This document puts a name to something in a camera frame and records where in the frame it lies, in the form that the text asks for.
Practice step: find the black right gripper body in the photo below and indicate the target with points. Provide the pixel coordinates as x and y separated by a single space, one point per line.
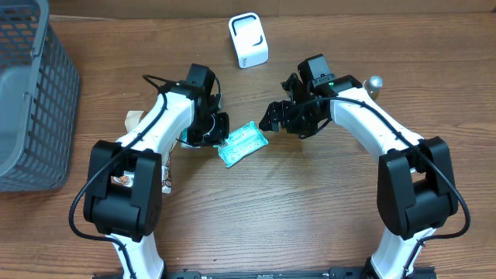
301 118

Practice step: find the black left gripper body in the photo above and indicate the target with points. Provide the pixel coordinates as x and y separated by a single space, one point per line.
218 129

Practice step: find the teal white box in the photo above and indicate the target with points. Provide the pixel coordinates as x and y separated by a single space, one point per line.
241 143

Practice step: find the yellow oil bottle silver cap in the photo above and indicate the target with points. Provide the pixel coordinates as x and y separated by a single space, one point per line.
373 86

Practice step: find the white packet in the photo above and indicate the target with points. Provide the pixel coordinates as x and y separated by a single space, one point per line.
132 120

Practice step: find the teal tissue packet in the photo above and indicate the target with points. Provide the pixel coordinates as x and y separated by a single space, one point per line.
184 140

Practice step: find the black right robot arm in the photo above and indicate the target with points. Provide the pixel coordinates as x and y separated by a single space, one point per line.
415 186

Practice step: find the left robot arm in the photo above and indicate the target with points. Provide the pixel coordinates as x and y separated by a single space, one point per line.
128 216

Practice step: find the white barcode scanner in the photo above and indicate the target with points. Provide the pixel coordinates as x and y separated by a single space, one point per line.
248 39

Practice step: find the grey plastic mesh basket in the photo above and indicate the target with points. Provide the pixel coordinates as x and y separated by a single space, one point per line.
40 94

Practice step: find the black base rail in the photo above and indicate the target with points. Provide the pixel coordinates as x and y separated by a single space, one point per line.
271 275

